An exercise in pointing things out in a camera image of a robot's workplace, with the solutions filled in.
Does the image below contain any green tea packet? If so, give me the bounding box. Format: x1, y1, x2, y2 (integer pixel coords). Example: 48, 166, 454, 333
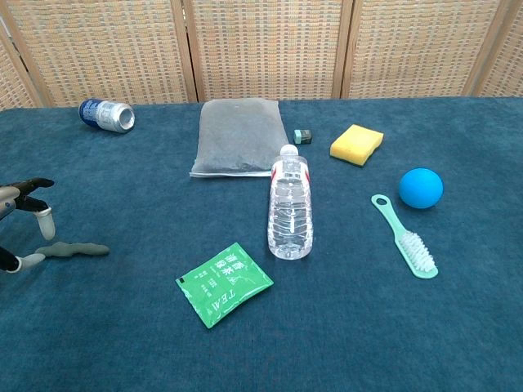
175, 242, 275, 329

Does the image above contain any blue aluminium drink can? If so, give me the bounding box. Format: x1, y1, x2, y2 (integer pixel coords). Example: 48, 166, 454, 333
78, 98, 136, 134

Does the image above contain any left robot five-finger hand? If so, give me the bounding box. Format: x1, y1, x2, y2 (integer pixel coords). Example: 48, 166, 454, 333
0, 177, 56, 274

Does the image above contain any grey zip plastic bag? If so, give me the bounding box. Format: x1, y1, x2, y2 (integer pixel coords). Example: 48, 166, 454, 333
189, 99, 290, 179

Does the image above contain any wicker folding screen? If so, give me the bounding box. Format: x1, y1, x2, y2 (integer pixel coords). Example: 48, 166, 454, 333
0, 0, 523, 110

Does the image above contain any blue ball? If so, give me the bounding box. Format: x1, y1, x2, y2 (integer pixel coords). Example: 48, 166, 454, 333
398, 167, 445, 210

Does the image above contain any clear plastic water bottle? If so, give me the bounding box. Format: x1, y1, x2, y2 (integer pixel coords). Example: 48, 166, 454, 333
266, 144, 316, 261

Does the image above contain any yellow sponge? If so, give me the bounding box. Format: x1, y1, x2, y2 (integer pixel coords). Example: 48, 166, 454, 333
329, 124, 385, 168

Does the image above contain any mint green brush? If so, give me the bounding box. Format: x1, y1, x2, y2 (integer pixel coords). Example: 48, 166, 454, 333
370, 194, 440, 280

